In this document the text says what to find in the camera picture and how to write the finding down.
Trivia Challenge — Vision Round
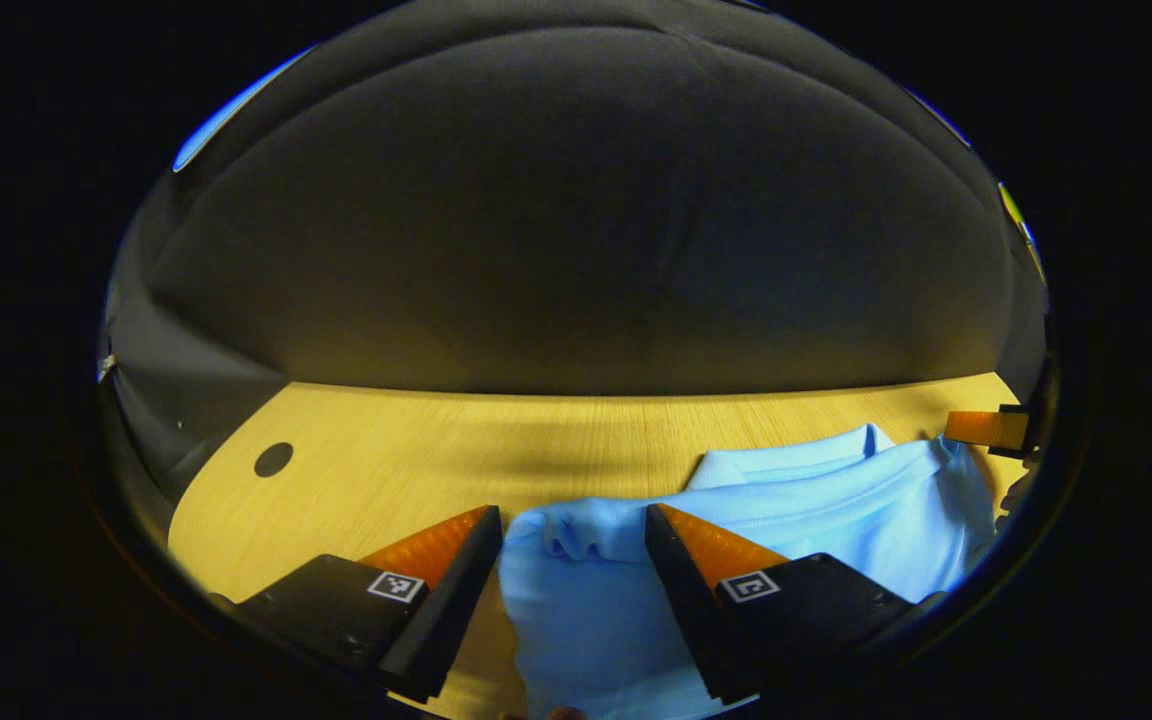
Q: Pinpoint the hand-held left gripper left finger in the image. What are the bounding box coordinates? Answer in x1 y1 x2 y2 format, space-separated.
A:
211 505 504 704

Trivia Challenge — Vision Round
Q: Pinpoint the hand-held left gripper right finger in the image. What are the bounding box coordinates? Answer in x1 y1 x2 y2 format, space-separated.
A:
644 503 947 703

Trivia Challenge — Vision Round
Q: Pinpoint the light blue T-shirt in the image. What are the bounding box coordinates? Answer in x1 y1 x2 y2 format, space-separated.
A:
496 422 997 720

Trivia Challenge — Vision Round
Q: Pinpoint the black backdrop cloth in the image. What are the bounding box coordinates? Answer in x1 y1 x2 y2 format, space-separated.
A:
96 0 1052 501

